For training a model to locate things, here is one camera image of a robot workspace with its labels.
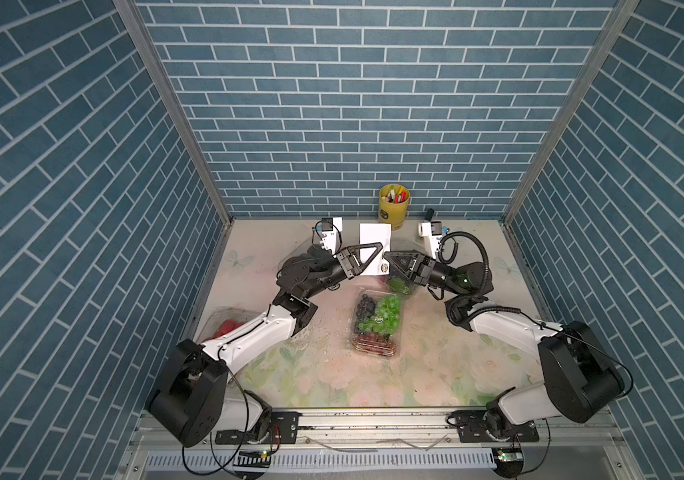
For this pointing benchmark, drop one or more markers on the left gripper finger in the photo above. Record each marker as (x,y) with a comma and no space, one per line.
(372,249)
(373,265)

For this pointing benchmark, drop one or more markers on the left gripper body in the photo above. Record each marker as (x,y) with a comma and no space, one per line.
(340,258)

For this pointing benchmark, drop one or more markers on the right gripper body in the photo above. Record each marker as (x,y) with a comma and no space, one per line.
(423,269)

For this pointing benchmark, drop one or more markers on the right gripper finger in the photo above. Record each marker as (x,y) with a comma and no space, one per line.
(401,267)
(403,256)

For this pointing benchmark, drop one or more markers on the white sticker sheet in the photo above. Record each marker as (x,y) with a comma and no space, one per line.
(372,233)

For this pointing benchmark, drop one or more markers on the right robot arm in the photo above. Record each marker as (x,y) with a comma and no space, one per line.
(579,376)

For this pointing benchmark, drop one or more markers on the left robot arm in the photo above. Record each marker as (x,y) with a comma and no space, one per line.
(190,398)

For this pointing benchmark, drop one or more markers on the clear box of dark grapes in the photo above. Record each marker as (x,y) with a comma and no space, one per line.
(401,287)

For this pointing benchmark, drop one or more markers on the clear box of blackberries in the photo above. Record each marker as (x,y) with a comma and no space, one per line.
(301,251)

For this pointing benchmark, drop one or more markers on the yellow pen cup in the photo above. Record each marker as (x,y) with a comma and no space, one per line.
(393,214)

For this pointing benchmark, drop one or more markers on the clear box of mixed grapes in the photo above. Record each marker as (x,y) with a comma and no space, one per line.
(377,323)

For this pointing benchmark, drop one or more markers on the red markers in cup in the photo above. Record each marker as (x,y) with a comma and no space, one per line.
(395,195)

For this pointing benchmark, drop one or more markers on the clear box of red berries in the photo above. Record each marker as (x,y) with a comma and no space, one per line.
(222,321)

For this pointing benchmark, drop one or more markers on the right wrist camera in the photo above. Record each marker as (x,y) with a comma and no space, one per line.
(431,233)

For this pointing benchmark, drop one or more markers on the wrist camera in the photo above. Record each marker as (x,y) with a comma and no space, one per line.
(327,234)
(431,233)

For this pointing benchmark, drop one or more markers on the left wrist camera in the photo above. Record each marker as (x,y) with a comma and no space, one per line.
(327,234)

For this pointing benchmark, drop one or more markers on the aluminium mounting rail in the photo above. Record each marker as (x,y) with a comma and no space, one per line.
(430,427)

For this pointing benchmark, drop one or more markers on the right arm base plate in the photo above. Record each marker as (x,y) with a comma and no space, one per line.
(480,425)

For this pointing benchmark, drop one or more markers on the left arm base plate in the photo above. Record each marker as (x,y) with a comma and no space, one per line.
(282,427)

